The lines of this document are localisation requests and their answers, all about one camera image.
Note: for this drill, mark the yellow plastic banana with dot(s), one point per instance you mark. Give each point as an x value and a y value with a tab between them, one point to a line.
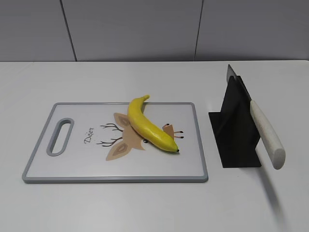
148	130

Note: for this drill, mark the white-handled kitchen knife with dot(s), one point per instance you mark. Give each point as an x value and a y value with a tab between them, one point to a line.
271	141

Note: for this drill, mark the grey-rimmed deer cutting board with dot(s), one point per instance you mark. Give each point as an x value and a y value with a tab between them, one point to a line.
92	142

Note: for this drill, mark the black knife stand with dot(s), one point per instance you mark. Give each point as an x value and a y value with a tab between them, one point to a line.
234	130

